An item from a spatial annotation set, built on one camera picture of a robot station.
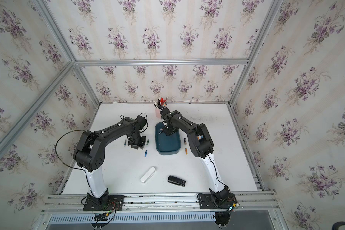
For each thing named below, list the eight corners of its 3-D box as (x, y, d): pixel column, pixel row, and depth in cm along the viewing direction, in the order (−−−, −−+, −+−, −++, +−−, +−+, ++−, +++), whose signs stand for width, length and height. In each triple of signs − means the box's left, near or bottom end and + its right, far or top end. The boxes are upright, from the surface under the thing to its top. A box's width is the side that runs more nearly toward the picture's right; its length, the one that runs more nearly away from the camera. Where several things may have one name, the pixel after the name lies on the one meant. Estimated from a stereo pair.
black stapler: (166, 182, 82) (166, 180, 79) (168, 177, 84) (168, 175, 81) (184, 187, 80) (185, 185, 77) (185, 181, 82) (186, 179, 79)
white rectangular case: (140, 181, 82) (139, 179, 79) (153, 167, 88) (152, 165, 85) (144, 185, 81) (143, 183, 78) (157, 171, 86) (156, 168, 83)
